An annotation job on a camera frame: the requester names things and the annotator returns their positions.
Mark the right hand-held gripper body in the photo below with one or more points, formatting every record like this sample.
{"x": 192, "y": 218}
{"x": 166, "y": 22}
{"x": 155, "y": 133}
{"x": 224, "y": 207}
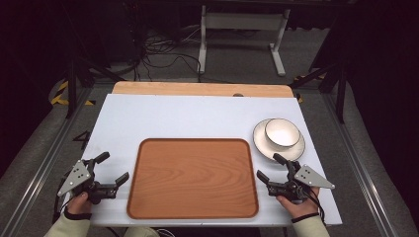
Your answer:
{"x": 290, "y": 191}

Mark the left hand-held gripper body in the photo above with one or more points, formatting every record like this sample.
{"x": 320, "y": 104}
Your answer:
{"x": 99, "y": 192}

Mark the person's left hand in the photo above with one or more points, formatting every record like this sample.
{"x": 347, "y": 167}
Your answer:
{"x": 79, "y": 204}

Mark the person's right hand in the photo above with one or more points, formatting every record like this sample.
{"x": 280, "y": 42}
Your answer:
{"x": 304, "y": 209}

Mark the white round plate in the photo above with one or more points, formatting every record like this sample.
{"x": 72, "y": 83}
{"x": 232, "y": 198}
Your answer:
{"x": 263, "y": 144}

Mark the white bowl with dark rim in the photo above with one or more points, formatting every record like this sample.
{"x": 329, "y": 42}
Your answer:
{"x": 282, "y": 133}

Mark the black right wristband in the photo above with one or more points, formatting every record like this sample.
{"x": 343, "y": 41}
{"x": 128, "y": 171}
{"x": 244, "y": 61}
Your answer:
{"x": 304, "y": 217}

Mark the black wristband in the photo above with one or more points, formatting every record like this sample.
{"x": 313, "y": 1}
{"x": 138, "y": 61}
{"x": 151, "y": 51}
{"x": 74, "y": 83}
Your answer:
{"x": 304, "y": 217}
{"x": 77, "y": 216}

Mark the black left wristband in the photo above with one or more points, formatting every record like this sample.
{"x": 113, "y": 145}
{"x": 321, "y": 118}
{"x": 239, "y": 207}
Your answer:
{"x": 77, "y": 216}

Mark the person's pale clothing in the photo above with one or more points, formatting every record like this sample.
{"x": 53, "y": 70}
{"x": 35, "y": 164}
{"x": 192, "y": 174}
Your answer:
{"x": 140, "y": 232}

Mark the brown wooden tray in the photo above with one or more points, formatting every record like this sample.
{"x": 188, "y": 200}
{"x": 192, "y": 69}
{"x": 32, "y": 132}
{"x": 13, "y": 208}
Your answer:
{"x": 192, "y": 179}

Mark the yellow and black floor tape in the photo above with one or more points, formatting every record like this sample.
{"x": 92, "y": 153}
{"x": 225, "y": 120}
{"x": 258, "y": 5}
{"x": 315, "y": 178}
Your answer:
{"x": 61, "y": 94}

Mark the black tripod stand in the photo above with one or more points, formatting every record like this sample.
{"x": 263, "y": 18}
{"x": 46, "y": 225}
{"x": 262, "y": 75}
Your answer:
{"x": 341, "y": 89}
{"x": 72, "y": 85}

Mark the white table cover board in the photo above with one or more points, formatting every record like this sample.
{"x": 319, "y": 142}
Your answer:
{"x": 184, "y": 115}

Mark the light wooden table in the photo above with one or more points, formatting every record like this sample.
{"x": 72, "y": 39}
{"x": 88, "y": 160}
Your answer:
{"x": 197, "y": 89}

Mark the white metal stand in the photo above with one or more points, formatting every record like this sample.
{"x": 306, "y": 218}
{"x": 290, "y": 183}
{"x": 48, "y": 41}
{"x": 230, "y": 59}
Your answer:
{"x": 243, "y": 20}

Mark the aluminium floor rail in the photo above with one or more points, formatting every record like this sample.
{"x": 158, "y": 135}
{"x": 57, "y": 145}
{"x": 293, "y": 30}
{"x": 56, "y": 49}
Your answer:
{"x": 42, "y": 161}
{"x": 359, "y": 164}

